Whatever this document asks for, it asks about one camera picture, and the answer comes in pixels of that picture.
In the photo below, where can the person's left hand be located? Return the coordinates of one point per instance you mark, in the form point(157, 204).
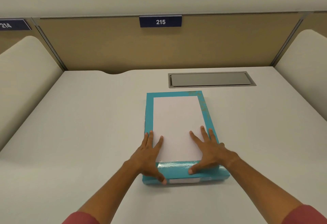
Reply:
point(144, 158)

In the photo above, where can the person's right hand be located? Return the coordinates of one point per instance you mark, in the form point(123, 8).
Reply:
point(216, 156)

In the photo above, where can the person's right little finger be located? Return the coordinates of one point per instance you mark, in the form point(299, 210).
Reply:
point(222, 146)

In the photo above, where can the person's left middle finger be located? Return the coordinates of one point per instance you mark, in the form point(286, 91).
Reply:
point(150, 139)

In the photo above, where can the person's left thumb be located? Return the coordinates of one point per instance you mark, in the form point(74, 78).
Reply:
point(159, 176)

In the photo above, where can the person's right middle finger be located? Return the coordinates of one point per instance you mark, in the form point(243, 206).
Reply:
point(205, 135)

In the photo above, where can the person's right thumb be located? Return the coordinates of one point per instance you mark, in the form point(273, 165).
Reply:
point(196, 168)

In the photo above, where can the teal box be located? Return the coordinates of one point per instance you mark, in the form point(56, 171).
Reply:
point(176, 175)

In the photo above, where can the person's right forearm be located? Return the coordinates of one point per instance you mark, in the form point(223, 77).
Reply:
point(260, 183)

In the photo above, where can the person's left forearm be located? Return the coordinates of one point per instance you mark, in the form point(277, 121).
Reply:
point(109, 188)

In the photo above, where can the white paper sheet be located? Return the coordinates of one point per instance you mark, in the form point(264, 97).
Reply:
point(175, 124)

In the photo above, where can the person's red left sleeve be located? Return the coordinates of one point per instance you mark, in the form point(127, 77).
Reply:
point(80, 218)

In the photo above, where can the person's red sleeve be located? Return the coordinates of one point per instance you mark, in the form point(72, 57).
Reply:
point(80, 218)
point(305, 215)

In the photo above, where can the tan back partition panel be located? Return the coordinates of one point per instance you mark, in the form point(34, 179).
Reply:
point(163, 47)

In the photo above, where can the tan partition panel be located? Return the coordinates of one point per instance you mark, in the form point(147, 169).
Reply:
point(163, 47)
point(15, 41)
point(318, 23)

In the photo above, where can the person's red right sleeve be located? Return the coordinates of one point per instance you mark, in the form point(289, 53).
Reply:
point(305, 215)

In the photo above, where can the cream side divider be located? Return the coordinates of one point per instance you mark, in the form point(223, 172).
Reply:
point(306, 70)
point(23, 78)

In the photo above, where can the blue number sign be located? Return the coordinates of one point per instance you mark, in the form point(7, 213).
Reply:
point(12, 24)
point(160, 21)

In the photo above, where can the grey metal partition post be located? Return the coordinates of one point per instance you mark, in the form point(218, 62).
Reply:
point(288, 40)
point(51, 45)

